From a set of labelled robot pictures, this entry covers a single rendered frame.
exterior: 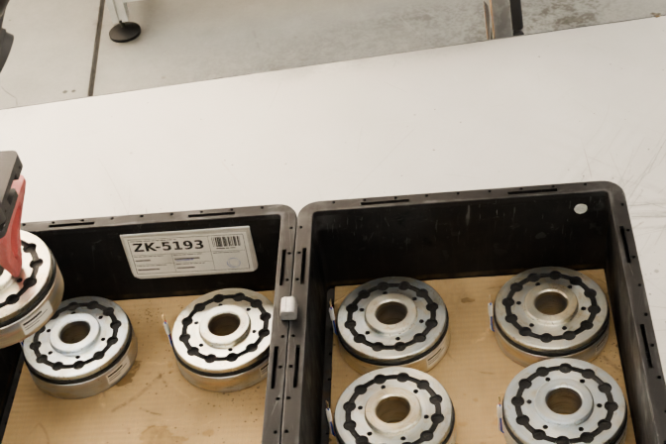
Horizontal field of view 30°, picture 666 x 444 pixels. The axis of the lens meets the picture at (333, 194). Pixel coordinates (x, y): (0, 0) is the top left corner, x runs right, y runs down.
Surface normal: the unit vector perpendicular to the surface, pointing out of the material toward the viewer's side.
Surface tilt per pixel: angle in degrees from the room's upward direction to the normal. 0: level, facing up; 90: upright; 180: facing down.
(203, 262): 90
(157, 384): 0
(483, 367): 0
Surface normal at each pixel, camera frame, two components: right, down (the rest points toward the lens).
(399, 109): -0.12, -0.74
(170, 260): -0.03, 0.67
